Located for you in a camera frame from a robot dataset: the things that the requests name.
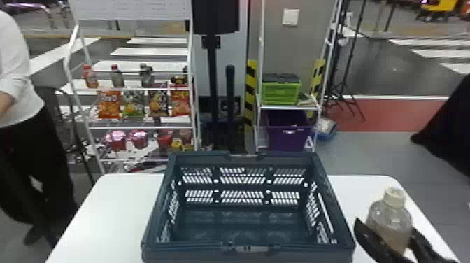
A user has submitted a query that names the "black tripod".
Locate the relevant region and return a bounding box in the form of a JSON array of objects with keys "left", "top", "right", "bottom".
[{"left": 325, "top": 0, "right": 369, "bottom": 123}]

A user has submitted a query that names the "red noodle cup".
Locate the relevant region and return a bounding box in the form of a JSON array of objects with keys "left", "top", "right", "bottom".
[
  {"left": 156, "top": 129, "right": 175, "bottom": 150},
  {"left": 129, "top": 129, "right": 150, "bottom": 150},
  {"left": 104, "top": 130, "right": 128, "bottom": 152}
]

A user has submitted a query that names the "person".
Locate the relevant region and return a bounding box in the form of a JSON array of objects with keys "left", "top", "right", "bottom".
[{"left": 0, "top": 10, "right": 79, "bottom": 247}]

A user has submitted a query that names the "yellow black striped post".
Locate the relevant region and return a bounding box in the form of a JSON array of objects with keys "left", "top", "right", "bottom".
[
  {"left": 243, "top": 59, "right": 259, "bottom": 128},
  {"left": 309, "top": 58, "right": 327, "bottom": 99}
]

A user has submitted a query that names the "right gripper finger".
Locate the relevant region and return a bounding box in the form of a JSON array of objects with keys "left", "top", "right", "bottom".
[
  {"left": 353, "top": 218, "right": 405, "bottom": 263},
  {"left": 408, "top": 227, "right": 458, "bottom": 263}
]

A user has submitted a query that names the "small blue basket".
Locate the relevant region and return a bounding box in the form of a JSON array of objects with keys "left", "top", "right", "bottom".
[{"left": 315, "top": 117, "right": 339, "bottom": 143}]

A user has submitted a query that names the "black snack packet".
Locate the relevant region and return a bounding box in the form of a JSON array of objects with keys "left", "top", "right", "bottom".
[{"left": 147, "top": 89, "right": 169, "bottom": 118}]

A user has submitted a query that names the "green crate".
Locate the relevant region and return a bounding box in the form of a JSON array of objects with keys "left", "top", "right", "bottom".
[{"left": 261, "top": 73, "right": 303, "bottom": 106}]

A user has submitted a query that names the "purple crate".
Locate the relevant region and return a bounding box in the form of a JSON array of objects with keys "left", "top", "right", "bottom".
[{"left": 264, "top": 110, "right": 313, "bottom": 152}]

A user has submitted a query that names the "white wire rack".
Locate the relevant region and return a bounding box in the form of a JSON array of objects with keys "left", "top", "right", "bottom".
[
  {"left": 254, "top": 0, "right": 343, "bottom": 154},
  {"left": 62, "top": 0, "right": 201, "bottom": 174}
]

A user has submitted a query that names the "orange snack packet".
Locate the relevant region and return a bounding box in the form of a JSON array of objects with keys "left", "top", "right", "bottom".
[{"left": 97, "top": 90, "right": 122, "bottom": 120}]

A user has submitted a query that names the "green snack packet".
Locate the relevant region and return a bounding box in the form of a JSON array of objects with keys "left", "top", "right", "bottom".
[{"left": 122, "top": 90, "right": 146, "bottom": 119}]

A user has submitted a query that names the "red snack packet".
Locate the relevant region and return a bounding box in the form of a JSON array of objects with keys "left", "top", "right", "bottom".
[{"left": 170, "top": 87, "right": 192, "bottom": 118}]

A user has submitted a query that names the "clear bottle beige cap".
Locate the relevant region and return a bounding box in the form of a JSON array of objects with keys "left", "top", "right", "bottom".
[{"left": 365, "top": 186, "right": 413, "bottom": 254}]

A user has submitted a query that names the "dark bottle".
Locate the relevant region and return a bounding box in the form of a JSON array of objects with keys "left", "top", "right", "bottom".
[
  {"left": 138, "top": 63, "right": 155, "bottom": 89},
  {"left": 110, "top": 64, "right": 125, "bottom": 89}
]

